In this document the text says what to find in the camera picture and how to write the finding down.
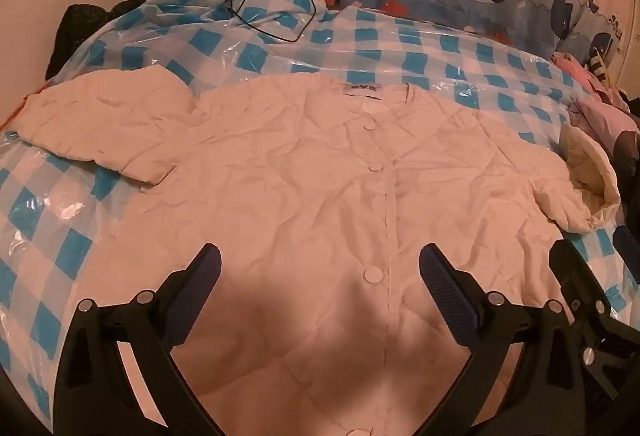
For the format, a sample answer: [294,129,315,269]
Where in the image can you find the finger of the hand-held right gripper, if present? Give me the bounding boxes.
[614,225,640,267]
[549,239,640,397]

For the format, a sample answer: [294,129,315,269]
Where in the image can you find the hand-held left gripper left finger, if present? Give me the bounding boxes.
[52,243,223,436]

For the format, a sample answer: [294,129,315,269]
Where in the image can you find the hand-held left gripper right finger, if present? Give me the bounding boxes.
[419,243,597,436]

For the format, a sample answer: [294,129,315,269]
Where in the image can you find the white quilted jacket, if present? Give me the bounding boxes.
[19,69,622,436]

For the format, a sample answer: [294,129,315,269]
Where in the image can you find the pink printed cloth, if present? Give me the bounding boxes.
[550,51,640,197]

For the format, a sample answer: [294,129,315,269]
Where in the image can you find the black jacket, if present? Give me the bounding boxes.
[619,89,640,127]

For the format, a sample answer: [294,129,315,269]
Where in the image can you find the black white striped cloth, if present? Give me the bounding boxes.
[586,47,610,81]

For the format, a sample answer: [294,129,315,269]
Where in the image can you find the blue checkered plastic sheet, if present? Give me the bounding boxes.
[0,0,640,412]

